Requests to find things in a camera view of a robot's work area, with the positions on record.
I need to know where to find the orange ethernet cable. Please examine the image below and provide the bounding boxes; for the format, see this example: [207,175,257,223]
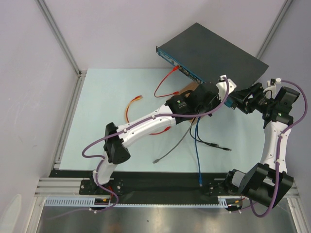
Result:
[125,96,172,135]

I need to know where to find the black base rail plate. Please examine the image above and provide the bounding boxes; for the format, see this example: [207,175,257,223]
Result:
[48,169,268,205]

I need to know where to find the black ethernet cable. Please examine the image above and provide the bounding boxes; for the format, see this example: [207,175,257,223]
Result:
[194,118,231,151]
[189,118,219,147]

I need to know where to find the wooden base board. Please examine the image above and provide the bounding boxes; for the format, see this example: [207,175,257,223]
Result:
[178,82,199,125]

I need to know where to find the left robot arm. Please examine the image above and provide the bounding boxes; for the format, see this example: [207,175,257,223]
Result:
[89,83,228,194]

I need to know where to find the grey ethernet cable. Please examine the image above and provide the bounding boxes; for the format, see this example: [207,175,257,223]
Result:
[152,120,196,164]

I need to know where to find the aluminium frame profile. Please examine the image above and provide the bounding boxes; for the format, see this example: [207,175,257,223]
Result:
[35,70,87,197]

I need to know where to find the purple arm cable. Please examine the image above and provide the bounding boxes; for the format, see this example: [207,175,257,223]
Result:
[46,77,230,220]
[228,79,309,216]

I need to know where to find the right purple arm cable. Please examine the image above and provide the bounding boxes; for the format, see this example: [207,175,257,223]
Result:
[228,79,309,216]

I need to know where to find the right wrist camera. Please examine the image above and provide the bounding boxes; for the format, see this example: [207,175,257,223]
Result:
[264,78,282,95]

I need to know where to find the black network switch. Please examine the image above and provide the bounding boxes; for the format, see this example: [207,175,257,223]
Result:
[156,23,269,91]

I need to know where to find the red ethernet cable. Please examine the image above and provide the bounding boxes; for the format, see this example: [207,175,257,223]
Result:
[154,66,180,98]

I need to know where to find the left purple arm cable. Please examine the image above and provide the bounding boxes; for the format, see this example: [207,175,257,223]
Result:
[46,77,230,220]

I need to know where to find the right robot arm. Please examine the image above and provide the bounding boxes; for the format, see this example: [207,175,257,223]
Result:
[224,83,300,207]

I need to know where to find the white slotted cable duct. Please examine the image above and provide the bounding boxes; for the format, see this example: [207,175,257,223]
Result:
[45,196,241,208]

